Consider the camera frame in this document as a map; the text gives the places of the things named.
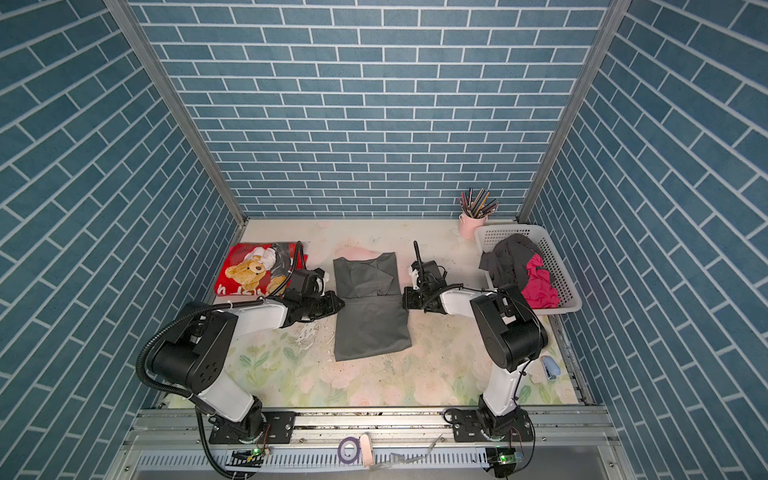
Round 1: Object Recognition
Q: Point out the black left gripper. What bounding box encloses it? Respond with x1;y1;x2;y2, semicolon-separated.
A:
300;289;347;319

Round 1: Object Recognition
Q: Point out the grey t shirt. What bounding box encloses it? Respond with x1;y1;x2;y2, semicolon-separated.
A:
333;252;412;362

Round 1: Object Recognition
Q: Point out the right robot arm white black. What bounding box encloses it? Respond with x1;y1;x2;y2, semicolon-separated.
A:
403;277;549;443

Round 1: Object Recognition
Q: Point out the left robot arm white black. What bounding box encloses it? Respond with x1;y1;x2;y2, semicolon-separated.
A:
136;291;345;423

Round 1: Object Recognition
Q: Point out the red teddy bear t shirt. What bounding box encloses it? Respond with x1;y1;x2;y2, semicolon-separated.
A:
214;242;307;297

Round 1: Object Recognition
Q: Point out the pink metal pencil cup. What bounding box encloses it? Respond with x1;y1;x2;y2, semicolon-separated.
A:
458;213;487;240

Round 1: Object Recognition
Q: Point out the dark grey shirt in basket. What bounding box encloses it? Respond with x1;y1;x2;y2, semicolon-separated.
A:
479;234;542;290

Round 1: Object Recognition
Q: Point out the magenta shirt in basket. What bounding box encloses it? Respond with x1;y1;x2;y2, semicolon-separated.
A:
522;254;560;309

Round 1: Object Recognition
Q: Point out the white perforated plastic basket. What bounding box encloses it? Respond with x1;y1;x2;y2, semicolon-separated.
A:
474;224;583;315

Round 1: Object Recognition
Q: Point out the small blue object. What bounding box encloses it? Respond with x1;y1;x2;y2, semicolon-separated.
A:
540;355;562;382

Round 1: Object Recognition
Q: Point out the purple tape roll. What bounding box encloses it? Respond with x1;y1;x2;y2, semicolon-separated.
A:
337;437;362;465

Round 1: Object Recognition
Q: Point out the right green circuit board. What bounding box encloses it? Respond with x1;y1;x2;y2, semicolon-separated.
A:
484;447;519;479

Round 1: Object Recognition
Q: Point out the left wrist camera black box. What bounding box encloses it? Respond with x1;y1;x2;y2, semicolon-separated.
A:
286;268;326;297

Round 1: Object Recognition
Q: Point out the black corrugated right cable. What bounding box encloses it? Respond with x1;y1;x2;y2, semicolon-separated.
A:
410;241;538;475

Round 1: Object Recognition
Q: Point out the black corrugated cable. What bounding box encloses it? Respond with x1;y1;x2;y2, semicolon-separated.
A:
410;241;538;475
134;241;304;480

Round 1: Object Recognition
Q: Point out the black corrugated left cable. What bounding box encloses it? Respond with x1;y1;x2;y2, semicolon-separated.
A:
134;241;304;480

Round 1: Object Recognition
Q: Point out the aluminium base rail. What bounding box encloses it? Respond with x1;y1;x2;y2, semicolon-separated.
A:
107;404;637;480

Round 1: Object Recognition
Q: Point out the aluminium corner post right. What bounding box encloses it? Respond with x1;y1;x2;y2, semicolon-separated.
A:
517;0;631;223

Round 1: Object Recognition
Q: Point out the aluminium corner post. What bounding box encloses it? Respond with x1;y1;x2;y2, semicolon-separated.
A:
517;0;631;223
104;0;248;227

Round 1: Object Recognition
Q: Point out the aluminium corner post left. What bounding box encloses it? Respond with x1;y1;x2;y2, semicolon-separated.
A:
104;0;248;227

